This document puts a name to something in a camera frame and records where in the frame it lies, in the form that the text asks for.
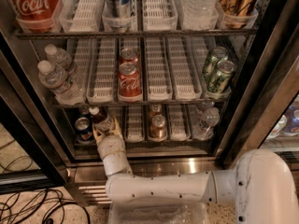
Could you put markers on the front green can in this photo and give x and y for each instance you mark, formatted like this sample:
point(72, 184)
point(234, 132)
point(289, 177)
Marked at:
point(221, 77)

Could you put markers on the top wire shelf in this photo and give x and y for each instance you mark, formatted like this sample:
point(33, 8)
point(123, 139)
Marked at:
point(217, 32)

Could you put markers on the blue can behind glass door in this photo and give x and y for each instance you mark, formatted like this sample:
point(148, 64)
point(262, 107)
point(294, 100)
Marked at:
point(292, 125)

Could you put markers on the rear blue Pepsi can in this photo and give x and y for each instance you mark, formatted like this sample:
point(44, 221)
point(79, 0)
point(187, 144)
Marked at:
point(84, 112)

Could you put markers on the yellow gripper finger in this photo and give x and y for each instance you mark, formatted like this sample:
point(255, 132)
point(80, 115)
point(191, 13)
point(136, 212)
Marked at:
point(116, 129)
point(98, 136)

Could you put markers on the front water bottle bottom shelf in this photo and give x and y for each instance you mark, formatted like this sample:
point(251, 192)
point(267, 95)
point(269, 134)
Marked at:
point(205, 125)

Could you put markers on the green can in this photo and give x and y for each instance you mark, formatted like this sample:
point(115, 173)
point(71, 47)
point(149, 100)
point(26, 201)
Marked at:
point(214, 55)
point(221, 77)

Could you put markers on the middle wire shelf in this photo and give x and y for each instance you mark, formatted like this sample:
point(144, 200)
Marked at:
point(166, 102)

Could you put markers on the rear orange can bottom shelf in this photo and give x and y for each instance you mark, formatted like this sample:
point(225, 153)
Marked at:
point(155, 110)

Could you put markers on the silver blue can top shelf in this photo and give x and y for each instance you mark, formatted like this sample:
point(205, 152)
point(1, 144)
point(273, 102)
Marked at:
point(119, 8)

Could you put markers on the white can behind glass door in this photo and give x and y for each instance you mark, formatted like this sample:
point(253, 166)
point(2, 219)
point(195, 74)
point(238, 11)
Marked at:
point(278, 127)

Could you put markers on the large red Coca-Cola can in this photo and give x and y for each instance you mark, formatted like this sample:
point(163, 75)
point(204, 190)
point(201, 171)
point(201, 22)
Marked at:
point(38, 16)

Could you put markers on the front orange can bottom shelf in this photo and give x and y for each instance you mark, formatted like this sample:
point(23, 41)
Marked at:
point(157, 127)

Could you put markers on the rear red Coca-Cola can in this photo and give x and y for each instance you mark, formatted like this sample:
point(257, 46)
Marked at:
point(130, 55)

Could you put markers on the brown drink plastic bottle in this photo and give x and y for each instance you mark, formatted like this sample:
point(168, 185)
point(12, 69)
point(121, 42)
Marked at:
point(101, 119)

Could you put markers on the orange can shelf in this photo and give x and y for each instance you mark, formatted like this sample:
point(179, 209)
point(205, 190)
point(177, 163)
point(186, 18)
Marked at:
point(157, 127)
point(155, 110)

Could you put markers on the front water bottle middle shelf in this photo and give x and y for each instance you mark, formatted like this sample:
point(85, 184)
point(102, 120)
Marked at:
point(57, 80)

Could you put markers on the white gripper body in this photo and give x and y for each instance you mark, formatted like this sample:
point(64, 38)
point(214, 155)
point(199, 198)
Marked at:
point(110, 145)

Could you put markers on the fridge door left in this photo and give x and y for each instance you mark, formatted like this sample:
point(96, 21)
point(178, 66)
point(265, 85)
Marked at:
point(34, 164)

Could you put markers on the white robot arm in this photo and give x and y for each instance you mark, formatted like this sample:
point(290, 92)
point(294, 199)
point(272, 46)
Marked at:
point(260, 186)

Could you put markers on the glass fridge door right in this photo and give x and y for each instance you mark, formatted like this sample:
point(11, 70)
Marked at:
point(277, 87)

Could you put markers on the rear green can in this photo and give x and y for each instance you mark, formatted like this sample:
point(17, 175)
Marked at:
point(214, 55)

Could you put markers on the gold can top shelf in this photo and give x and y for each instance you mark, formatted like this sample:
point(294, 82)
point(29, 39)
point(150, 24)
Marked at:
point(236, 14)

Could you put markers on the front red Coca-Cola can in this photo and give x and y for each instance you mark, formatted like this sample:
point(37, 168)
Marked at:
point(129, 82)

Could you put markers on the wire shelf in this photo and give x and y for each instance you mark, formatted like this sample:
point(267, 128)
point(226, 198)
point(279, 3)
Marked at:
point(217, 32)
point(166, 102)

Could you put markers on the steel fridge base grille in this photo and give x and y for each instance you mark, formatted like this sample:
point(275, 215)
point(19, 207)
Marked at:
point(174, 167)

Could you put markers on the rear water bottle bottom shelf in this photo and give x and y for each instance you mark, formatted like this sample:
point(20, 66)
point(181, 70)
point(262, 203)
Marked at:
point(201, 107)

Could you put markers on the clear water bottle top shelf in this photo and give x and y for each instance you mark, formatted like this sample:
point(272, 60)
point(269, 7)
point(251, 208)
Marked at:
point(199, 15)

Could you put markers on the front blue Pepsi can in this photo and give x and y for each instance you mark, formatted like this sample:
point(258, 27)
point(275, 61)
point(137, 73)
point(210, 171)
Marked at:
point(84, 130)

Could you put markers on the rear water bottle middle shelf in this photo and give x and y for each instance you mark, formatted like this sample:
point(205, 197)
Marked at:
point(63, 58)

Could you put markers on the blue pepsi can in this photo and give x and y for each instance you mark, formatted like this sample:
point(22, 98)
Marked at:
point(84, 130)
point(84, 112)

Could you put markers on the clear plastic bin on floor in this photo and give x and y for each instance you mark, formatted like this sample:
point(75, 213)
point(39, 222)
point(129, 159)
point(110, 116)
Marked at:
point(158, 213)

